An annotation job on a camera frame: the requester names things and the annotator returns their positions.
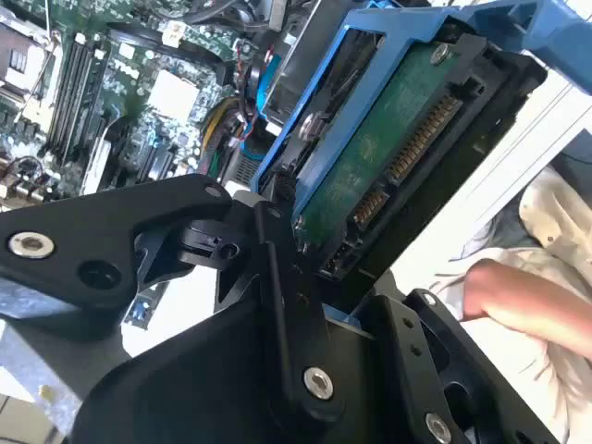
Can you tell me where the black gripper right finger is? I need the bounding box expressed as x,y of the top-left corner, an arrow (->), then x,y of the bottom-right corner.
363,287 -> 563,444

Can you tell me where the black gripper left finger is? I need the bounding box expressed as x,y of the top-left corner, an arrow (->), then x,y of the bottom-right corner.
0,173 -> 347,431

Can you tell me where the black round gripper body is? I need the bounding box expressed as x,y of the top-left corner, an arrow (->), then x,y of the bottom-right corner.
71,295 -> 417,444

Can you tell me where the hard disk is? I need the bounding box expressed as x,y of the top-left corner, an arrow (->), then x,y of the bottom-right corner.
249,0 -> 592,339

